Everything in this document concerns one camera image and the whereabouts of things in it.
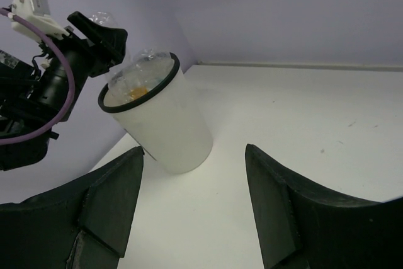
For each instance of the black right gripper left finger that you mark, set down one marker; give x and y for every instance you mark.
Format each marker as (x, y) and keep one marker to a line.
(84, 223)

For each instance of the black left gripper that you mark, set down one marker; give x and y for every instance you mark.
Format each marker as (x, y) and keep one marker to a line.
(91, 56)

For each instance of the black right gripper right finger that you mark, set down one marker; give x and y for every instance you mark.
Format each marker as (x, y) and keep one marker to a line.
(302, 224)

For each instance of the clear unlabelled plastic bottle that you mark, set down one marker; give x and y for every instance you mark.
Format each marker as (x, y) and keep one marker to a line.
(121, 78)

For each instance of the green-white label clear bottle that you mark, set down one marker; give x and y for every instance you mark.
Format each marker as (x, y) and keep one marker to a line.
(152, 67)

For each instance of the orange-label bottle yellow cap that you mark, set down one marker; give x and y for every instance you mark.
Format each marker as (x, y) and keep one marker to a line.
(136, 93)

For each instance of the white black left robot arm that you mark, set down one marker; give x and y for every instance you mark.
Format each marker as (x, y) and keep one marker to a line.
(26, 128)

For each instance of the white bin with black rim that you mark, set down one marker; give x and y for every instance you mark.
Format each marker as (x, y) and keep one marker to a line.
(166, 122)

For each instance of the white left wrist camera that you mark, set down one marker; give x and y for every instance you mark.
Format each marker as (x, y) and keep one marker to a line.
(37, 12)

